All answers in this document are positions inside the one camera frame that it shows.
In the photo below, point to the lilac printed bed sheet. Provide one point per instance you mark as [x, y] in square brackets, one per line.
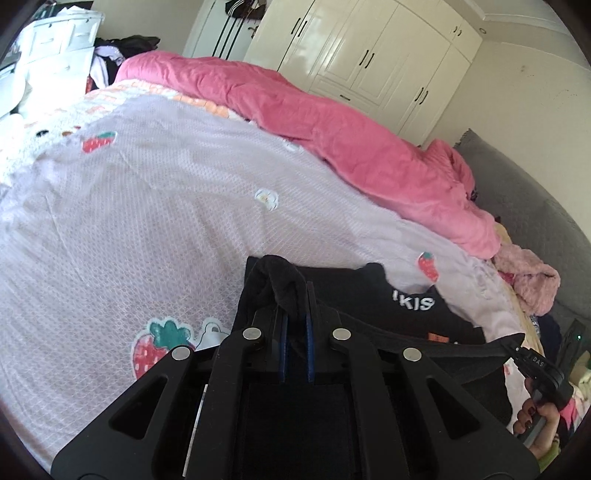
[138, 230]

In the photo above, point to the grey padded headboard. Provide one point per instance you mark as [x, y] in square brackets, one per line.
[521, 203]

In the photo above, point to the white door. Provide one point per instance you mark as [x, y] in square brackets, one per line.
[207, 32]

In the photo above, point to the black sweater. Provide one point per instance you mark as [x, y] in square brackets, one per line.
[351, 295]

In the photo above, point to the dark patterned garment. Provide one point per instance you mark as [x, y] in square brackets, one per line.
[474, 194]

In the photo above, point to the white drawer unit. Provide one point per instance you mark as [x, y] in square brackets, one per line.
[55, 50]

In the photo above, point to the black striped bag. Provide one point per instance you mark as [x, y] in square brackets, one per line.
[242, 7]

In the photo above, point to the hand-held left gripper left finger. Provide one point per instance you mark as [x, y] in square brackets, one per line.
[282, 344]

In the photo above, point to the white wardrobe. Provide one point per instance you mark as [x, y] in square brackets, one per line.
[369, 60]

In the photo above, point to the pile of dark clothes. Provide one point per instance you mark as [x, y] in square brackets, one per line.
[124, 46]

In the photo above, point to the person's right hand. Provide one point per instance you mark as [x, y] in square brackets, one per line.
[524, 415]

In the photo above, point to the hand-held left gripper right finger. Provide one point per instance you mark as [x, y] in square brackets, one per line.
[310, 346]

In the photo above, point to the dark blue clothes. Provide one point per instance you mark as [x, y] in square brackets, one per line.
[549, 332]

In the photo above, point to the pink duvet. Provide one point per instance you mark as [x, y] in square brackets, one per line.
[323, 129]

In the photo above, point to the fluffy pink garment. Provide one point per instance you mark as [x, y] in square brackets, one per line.
[531, 281]

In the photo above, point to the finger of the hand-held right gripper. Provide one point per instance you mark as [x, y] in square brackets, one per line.
[515, 347]

